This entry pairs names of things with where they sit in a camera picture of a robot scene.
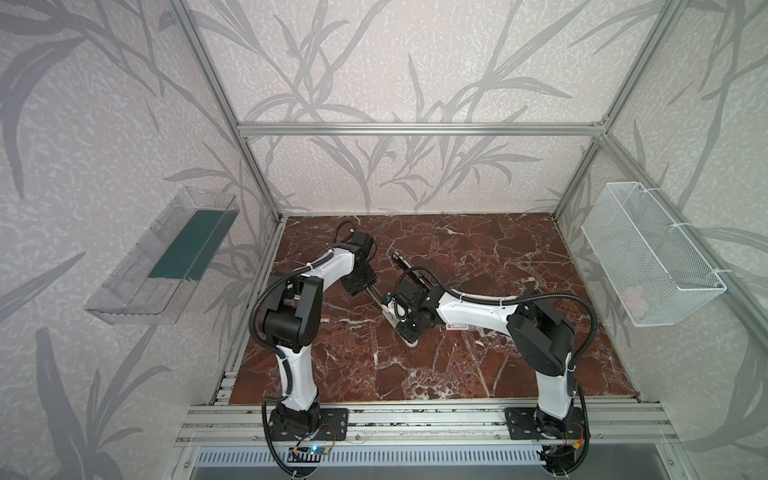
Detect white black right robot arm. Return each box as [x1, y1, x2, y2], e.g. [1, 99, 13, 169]
[386, 267, 598, 429]

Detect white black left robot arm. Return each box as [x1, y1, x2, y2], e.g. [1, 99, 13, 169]
[248, 219, 382, 433]

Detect green circuit board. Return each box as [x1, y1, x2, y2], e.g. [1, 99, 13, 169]
[290, 444, 332, 462]

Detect pink object in basket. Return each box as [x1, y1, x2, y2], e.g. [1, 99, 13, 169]
[621, 285, 650, 317]

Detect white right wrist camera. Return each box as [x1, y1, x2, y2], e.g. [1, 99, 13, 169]
[383, 293, 410, 322]

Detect aluminium frame profiles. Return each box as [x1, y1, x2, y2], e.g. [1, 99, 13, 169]
[164, 0, 768, 421]

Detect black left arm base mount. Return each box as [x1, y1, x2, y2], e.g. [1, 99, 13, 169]
[267, 407, 350, 442]

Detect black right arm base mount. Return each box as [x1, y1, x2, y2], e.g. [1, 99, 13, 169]
[504, 407, 586, 443]

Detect clear plastic wall tray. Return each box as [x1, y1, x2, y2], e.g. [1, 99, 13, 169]
[85, 187, 240, 326]

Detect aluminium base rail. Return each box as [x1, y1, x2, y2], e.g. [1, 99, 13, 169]
[161, 378, 698, 479]

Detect white wire mesh basket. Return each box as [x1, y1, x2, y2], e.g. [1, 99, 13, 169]
[582, 182, 727, 328]

